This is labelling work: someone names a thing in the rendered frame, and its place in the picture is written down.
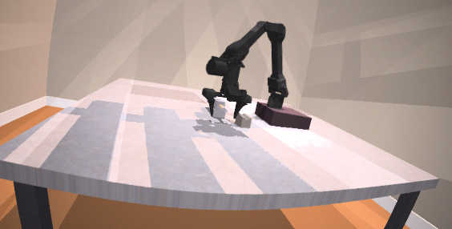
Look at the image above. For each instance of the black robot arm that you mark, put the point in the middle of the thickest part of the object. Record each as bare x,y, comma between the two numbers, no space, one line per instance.
229,63

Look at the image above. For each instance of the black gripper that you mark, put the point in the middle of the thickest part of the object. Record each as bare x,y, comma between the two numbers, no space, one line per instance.
209,94

